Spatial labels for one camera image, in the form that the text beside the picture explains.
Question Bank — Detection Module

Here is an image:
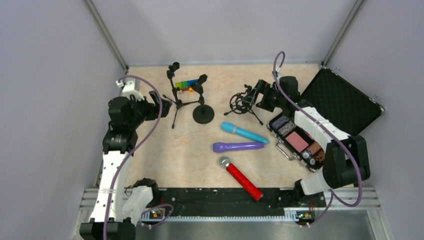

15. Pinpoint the purple toy microphone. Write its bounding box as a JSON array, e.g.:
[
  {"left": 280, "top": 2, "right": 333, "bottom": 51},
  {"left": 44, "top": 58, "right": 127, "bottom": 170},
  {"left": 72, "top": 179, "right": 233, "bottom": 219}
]
[{"left": 212, "top": 142, "right": 265, "bottom": 153}]

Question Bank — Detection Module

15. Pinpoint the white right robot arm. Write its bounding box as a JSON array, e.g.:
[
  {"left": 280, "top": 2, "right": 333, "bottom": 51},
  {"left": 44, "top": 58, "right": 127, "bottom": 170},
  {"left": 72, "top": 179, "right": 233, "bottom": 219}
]
[{"left": 236, "top": 76, "right": 371, "bottom": 202}]

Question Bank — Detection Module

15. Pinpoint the black poker chip case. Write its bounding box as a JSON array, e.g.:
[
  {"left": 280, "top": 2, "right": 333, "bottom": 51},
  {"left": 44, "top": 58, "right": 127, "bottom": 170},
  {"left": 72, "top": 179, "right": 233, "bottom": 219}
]
[{"left": 266, "top": 68, "right": 384, "bottom": 172}]

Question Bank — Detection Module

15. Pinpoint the black round-base mic stand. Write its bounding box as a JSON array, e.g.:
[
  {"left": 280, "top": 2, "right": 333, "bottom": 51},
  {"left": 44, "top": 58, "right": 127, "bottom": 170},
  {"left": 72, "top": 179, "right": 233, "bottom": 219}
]
[{"left": 191, "top": 74, "right": 215, "bottom": 125}]

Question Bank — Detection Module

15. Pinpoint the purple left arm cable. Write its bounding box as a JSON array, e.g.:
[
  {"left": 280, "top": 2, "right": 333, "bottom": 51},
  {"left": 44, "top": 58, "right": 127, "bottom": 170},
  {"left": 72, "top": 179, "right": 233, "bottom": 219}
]
[{"left": 102, "top": 74, "right": 174, "bottom": 240}]

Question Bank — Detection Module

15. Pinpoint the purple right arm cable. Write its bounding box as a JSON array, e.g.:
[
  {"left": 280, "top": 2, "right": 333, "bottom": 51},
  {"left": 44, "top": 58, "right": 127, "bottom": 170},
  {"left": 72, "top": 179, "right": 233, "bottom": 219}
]
[{"left": 272, "top": 51, "right": 364, "bottom": 228}]

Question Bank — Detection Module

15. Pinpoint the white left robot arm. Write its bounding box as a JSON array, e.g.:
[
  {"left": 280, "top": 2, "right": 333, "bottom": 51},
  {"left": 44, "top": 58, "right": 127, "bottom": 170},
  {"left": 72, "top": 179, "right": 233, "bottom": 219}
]
[{"left": 79, "top": 91, "right": 172, "bottom": 240}]

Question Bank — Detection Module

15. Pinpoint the teal toy microphone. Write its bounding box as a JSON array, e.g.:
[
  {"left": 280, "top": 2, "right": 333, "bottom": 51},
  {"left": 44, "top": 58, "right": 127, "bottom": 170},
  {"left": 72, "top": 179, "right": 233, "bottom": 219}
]
[{"left": 220, "top": 122, "right": 270, "bottom": 144}]

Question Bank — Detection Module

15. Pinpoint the red glitter microphone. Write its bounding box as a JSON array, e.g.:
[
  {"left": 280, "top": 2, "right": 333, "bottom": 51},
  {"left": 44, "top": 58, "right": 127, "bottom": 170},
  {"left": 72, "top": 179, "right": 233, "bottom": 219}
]
[{"left": 218, "top": 156, "right": 263, "bottom": 201}]

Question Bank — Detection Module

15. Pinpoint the colourful toy brick block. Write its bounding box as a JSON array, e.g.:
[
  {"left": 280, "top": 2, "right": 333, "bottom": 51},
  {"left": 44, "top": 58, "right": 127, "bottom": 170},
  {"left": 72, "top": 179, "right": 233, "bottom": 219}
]
[{"left": 174, "top": 79, "right": 199, "bottom": 92}]

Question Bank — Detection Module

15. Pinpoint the black shock-mount tripod stand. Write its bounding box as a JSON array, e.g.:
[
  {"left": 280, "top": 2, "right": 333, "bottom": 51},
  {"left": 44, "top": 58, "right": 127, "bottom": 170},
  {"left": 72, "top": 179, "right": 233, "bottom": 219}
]
[{"left": 223, "top": 84, "right": 264, "bottom": 126}]

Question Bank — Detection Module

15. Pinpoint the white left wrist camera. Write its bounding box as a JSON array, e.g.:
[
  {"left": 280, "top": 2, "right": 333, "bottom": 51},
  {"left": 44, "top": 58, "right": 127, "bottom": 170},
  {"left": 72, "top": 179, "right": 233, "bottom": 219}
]
[{"left": 115, "top": 78, "right": 145, "bottom": 101}]

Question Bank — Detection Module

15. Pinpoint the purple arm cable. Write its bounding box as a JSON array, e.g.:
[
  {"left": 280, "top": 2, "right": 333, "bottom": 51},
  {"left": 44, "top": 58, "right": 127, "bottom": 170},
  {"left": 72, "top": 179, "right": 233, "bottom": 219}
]
[
  {"left": 272, "top": 51, "right": 364, "bottom": 228},
  {"left": 102, "top": 74, "right": 174, "bottom": 240}
]

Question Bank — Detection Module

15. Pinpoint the black tripod mic stand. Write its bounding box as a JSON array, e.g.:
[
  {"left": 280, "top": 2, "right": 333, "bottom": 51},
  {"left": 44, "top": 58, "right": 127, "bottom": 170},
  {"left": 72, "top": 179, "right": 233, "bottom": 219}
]
[{"left": 162, "top": 62, "right": 199, "bottom": 129}]

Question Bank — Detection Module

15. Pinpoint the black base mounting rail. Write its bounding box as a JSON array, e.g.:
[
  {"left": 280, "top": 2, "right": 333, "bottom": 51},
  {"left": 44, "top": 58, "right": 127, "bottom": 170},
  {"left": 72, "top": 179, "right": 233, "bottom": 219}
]
[{"left": 153, "top": 187, "right": 326, "bottom": 217}]

